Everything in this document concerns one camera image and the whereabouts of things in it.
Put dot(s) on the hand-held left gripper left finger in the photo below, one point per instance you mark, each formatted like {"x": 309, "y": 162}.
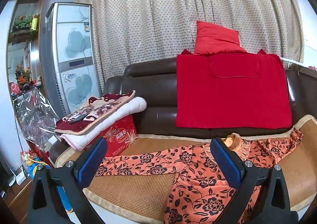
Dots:
{"x": 92, "y": 162}

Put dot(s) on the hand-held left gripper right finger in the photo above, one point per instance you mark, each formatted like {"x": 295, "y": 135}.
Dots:
{"x": 226, "y": 164}

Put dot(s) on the orange floral shirt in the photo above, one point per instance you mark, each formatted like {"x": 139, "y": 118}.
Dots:
{"x": 198, "y": 189}

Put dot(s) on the red printed box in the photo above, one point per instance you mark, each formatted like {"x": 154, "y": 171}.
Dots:
{"x": 121, "y": 135}

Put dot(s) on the woven bamboo seat mat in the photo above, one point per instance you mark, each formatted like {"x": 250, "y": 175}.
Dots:
{"x": 128, "y": 189}

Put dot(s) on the black remote control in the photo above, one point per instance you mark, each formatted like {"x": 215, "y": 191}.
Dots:
{"x": 78, "y": 119}

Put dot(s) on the maroon floral folded blanket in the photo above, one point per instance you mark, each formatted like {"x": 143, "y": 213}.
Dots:
{"x": 99, "y": 110}

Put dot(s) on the white folded quilt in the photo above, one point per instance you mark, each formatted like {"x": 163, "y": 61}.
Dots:
{"x": 118, "y": 115}

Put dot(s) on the blue plastic toy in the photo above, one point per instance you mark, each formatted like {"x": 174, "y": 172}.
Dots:
{"x": 34, "y": 169}

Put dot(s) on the red knitted blanket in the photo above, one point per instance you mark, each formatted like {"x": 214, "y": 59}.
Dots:
{"x": 230, "y": 95}

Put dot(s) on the clear plastic wrap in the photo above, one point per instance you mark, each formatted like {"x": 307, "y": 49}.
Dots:
{"x": 37, "y": 115}

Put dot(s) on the brown leather sofa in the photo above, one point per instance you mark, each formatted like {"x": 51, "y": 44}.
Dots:
{"x": 153, "y": 115}

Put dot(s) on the orange flower arrangement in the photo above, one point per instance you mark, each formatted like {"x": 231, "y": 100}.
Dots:
{"x": 23, "y": 74}

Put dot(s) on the silver floral standing air conditioner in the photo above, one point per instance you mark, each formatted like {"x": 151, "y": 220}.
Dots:
{"x": 74, "y": 41}

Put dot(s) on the red pillow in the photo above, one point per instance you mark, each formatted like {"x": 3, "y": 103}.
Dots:
{"x": 213, "y": 38}

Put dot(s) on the yellow bottle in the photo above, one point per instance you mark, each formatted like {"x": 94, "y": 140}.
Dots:
{"x": 34, "y": 22}

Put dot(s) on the beige dotted curtain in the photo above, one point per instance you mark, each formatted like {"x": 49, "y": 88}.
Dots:
{"x": 148, "y": 16}

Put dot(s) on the green ornament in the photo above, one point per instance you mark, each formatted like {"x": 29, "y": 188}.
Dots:
{"x": 23, "y": 21}

